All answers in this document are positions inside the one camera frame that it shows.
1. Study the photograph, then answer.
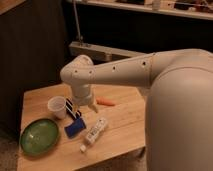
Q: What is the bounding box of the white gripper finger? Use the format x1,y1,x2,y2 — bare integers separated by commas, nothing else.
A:
89,103,99,113

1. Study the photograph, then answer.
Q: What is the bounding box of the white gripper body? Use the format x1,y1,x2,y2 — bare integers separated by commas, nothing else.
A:
71,84,94,106

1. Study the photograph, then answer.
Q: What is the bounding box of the green ceramic bowl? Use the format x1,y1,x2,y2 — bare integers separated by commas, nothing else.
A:
19,118,60,156

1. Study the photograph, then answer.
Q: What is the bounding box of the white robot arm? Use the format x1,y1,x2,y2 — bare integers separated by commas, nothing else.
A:
60,49,213,171

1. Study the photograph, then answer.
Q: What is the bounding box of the orange carrot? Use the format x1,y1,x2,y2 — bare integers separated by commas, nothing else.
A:
96,98,115,106

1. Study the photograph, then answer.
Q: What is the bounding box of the black striped box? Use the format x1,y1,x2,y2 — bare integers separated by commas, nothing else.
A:
66,99,82,120

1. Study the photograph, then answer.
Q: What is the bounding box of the white tube bottle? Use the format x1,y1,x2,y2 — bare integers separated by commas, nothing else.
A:
85,117,108,144

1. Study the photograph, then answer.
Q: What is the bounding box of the blue sponge block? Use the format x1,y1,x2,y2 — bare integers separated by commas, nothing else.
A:
64,118,86,138

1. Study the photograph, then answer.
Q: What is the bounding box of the white paper cup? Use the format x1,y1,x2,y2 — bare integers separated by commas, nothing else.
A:
47,96,66,119

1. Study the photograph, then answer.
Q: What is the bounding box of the small white cap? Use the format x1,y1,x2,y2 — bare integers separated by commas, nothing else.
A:
80,144,87,153

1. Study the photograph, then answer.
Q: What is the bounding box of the metal vertical pole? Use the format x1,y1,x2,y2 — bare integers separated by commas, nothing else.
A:
72,0,83,46

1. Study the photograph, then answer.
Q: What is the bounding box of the wooden shelf rail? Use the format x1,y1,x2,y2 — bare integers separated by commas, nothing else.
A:
69,41,142,62

